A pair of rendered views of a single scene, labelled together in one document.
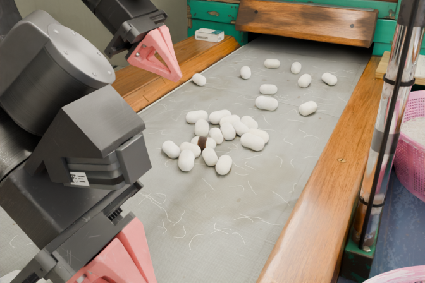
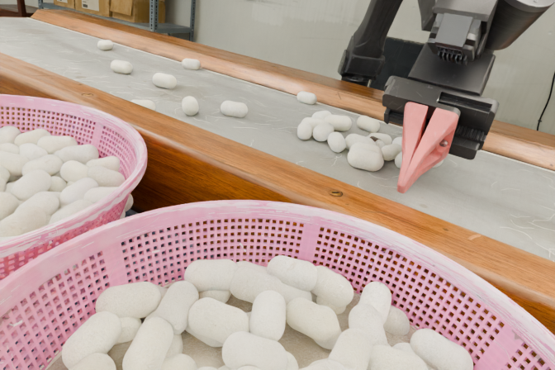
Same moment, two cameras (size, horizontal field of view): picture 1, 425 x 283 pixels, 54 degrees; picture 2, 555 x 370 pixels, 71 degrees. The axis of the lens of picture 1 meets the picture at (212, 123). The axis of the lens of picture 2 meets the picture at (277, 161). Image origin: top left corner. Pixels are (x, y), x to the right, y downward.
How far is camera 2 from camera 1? 0.33 m
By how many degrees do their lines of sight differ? 81
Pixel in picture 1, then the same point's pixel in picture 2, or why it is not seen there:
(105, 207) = (449, 97)
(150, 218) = (526, 210)
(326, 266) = (528, 286)
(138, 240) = (438, 124)
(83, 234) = (415, 88)
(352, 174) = not seen: outside the picture
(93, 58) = not seen: outside the picture
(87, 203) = (439, 80)
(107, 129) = (455, 2)
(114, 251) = (416, 109)
